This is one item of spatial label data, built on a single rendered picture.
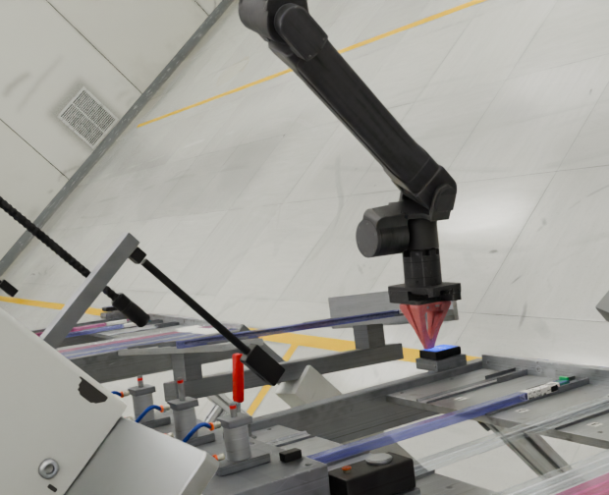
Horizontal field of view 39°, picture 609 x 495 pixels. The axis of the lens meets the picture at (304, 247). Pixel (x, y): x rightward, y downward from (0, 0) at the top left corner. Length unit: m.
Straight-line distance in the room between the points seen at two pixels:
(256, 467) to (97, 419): 0.36
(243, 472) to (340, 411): 0.45
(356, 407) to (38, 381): 0.84
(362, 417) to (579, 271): 1.46
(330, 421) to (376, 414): 0.08
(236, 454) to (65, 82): 8.26
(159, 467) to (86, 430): 0.07
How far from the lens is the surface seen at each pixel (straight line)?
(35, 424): 0.43
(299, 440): 1.07
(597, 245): 2.64
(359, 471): 0.78
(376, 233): 1.24
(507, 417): 1.09
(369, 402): 1.24
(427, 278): 1.30
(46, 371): 0.42
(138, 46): 9.29
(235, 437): 0.77
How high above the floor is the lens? 1.55
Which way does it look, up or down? 24 degrees down
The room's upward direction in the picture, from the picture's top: 46 degrees counter-clockwise
